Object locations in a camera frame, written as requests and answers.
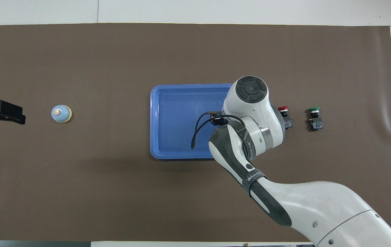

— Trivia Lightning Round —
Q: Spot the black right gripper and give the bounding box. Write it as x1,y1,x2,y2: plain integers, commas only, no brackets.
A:
210,115,232,128

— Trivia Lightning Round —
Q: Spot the light blue call bell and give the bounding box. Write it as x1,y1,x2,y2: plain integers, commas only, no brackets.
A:
51,105,73,124

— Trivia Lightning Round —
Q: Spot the red push button switch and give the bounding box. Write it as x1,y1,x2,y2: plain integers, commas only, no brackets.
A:
278,106,293,129

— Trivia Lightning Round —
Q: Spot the green push button switch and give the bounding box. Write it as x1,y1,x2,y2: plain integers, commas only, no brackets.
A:
308,107,324,131

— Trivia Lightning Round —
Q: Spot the blue plastic tray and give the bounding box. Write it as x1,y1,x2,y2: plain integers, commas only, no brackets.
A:
150,84,237,160

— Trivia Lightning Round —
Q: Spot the brown table mat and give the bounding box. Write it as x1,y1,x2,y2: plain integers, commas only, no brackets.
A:
0,23,391,242

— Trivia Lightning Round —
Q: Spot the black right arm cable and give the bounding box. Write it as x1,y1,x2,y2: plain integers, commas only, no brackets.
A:
191,111,247,150

